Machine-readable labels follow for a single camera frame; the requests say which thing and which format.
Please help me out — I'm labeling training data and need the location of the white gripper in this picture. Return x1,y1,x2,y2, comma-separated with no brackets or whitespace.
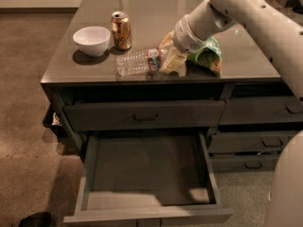
159,14,206,74

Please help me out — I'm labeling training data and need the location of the clear plastic water bottle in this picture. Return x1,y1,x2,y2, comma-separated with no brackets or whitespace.
116,48,168,76

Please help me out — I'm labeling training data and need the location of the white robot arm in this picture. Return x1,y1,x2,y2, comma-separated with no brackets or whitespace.
163,0,303,227

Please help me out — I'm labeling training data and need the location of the grey top left drawer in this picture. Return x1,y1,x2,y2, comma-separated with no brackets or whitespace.
64,100,225,131

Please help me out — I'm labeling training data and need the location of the grey cabinet with counter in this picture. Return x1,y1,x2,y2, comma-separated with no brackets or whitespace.
40,0,303,175

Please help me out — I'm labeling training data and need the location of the grey middle right drawer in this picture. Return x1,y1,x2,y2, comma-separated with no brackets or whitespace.
208,131,295,154

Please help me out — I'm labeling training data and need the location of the grey bottom right drawer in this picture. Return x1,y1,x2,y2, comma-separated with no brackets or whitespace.
210,155,278,173

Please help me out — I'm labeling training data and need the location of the grey top right drawer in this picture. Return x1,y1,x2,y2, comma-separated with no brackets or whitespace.
220,96,303,125

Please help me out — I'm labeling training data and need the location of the open grey middle drawer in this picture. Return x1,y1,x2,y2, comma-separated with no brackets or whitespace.
63,132,233,227

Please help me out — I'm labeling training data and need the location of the green chip bag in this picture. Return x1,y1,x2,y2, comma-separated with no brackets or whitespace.
187,37,223,78

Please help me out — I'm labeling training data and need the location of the gold soda can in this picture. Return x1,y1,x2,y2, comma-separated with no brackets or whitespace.
111,10,132,50

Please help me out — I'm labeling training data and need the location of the white ceramic bowl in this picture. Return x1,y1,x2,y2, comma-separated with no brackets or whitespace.
73,26,111,57

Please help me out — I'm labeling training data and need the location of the black bin beside cabinet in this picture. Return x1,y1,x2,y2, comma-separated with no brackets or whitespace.
43,105,64,137

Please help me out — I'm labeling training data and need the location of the dark object on floor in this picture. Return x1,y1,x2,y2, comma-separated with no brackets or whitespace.
18,212,56,227

